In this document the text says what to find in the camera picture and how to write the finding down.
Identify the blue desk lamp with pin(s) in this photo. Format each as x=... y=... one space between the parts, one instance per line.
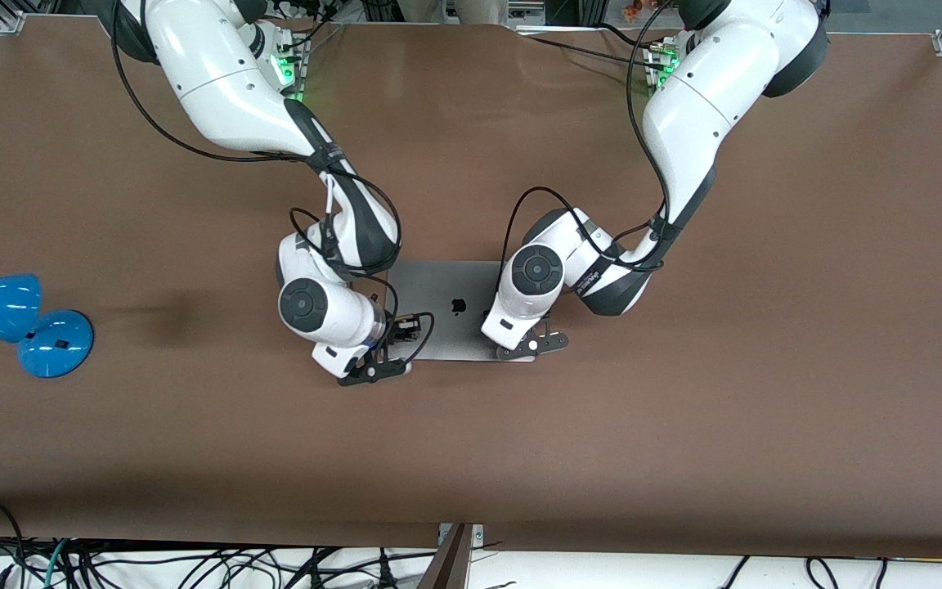
x=54 y=343

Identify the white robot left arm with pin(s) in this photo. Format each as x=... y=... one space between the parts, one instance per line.
x=700 y=98

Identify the silver beam bracket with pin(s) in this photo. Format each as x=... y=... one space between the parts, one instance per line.
x=477 y=534

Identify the person in beige trousers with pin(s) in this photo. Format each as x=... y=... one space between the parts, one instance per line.
x=453 y=10

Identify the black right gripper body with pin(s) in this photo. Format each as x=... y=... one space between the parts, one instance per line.
x=393 y=331

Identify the dark frame beam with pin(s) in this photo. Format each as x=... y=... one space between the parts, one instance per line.
x=448 y=568

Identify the silver grey laptop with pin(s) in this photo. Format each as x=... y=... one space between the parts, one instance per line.
x=455 y=286

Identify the small orange object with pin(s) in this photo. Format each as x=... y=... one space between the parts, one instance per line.
x=633 y=10

